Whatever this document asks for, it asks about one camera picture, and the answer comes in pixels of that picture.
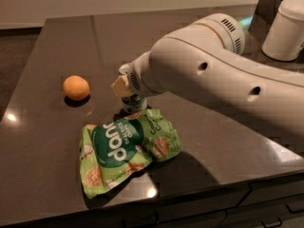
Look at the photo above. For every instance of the white cylindrical container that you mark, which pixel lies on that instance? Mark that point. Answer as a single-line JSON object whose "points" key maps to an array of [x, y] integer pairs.
{"points": [[285, 38]]}

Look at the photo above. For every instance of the dark box with snacks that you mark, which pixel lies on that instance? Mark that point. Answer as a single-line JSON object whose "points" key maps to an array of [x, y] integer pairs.
{"points": [[263, 17]]}

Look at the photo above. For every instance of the dark cabinet drawers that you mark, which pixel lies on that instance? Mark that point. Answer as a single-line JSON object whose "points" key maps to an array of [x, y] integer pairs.
{"points": [[261, 203]]}

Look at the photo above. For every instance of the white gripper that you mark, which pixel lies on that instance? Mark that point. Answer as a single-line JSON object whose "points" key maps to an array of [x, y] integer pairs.
{"points": [[135, 78]]}

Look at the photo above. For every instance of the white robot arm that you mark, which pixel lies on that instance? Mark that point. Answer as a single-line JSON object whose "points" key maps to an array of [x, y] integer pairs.
{"points": [[202, 63]]}

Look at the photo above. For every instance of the green rice chip bag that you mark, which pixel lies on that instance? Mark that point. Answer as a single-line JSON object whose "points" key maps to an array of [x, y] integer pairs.
{"points": [[112, 152]]}

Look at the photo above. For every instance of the orange fruit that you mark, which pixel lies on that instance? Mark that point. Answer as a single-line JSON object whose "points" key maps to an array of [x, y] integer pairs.
{"points": [[76, 88]]}

